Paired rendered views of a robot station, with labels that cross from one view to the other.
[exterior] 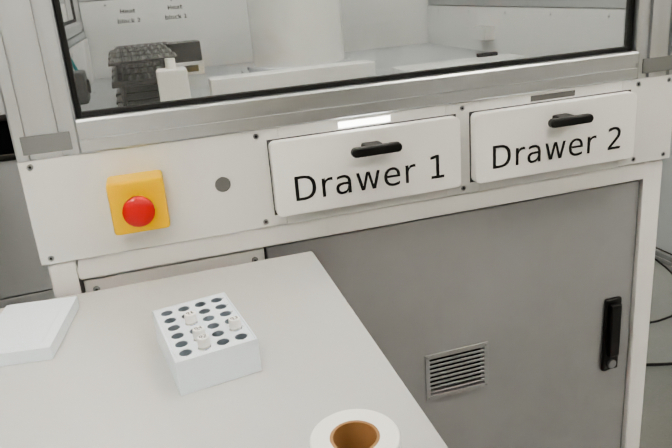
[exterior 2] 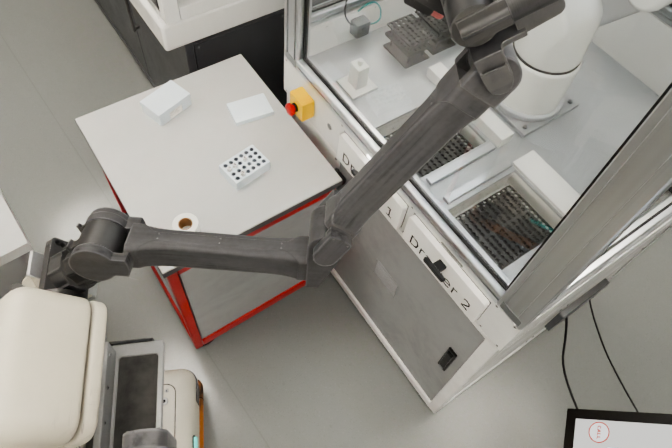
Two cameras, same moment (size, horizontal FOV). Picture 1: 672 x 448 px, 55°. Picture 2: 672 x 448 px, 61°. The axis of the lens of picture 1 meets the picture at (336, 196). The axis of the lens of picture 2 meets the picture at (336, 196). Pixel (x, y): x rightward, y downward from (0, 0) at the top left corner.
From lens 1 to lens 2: 1.39 m
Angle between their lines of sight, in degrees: 61
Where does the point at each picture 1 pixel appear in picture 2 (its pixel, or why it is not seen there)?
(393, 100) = not seen: hidden behind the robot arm
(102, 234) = not seen: hidden behind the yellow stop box
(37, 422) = (202, 141)
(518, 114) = (426, 239)
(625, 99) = (477, 300)
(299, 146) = (347, 145)
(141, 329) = (259, 143)
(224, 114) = (334, 107)
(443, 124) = (396, 203)
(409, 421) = not seen: hidden behind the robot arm
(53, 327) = (249, 116)
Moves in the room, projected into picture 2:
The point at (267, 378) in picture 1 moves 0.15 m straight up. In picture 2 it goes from (233, 194) to (229, 163)
